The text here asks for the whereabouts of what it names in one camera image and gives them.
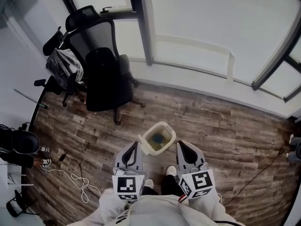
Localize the person's left forearm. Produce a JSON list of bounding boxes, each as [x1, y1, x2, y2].
[[98, 187, 132, 222]]

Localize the person's white hoodie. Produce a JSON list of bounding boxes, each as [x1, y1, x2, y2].
[[66, 186, 246, 226]]

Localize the beige trash bin lid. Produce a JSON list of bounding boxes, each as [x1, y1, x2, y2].
[[137, 134, 151, 155]]

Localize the black window frame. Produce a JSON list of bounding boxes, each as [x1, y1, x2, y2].
[[55, 0, 301, 103]]

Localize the beige trash bin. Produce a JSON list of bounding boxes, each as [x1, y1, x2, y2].
[[142, 121, 177, 156]]

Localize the person's right white shoe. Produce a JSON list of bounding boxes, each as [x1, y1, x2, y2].
[[166, 165, 177, 178]]

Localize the white floor cable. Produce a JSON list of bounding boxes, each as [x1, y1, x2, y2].
[[41, 165, 102, 203]]

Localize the person's black trousers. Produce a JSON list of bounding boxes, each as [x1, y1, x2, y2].
[[140, 174, 187, 197]]

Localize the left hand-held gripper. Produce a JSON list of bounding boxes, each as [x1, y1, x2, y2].
[[112, 141, 145, 201]]

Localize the thin stick with green tip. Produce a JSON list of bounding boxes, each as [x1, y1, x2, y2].
[[13, 89, 49, 110]]

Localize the person's right forearm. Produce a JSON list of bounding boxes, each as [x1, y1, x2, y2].
[[188, 186, 227, 220]]

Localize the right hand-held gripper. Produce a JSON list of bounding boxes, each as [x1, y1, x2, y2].
[[176, 140, 214, 199]]

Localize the long black floor cable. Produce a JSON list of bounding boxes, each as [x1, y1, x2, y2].
[[220, 146, 288, 207]]

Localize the black cable with adapter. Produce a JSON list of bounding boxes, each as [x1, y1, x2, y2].
[[49, 149, 83, 182]]

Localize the plastic-wrapped black chair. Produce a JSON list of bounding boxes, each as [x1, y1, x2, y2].
[[33, 26, 86, 108]]

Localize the black mesh office chair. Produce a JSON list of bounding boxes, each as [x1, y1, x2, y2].
[[61, 5, 146, 126]]

